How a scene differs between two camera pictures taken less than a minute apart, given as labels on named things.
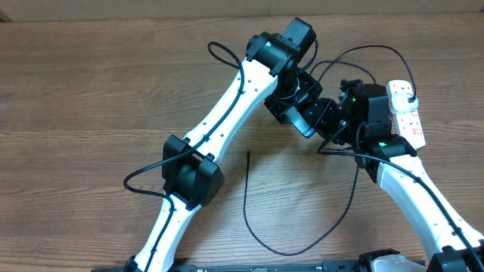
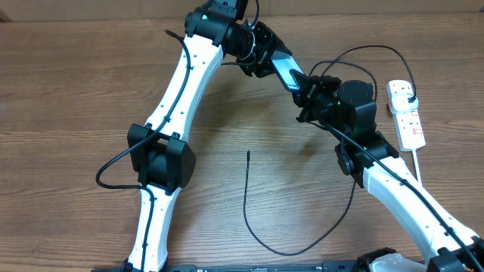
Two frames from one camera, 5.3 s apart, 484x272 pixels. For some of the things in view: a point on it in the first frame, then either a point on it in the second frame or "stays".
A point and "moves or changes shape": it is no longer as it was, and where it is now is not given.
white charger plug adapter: x=400 y=102 stays
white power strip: x=406 y=123 stays
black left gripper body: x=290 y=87 -> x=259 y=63
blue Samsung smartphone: x=299 y=122 moves or changes shape
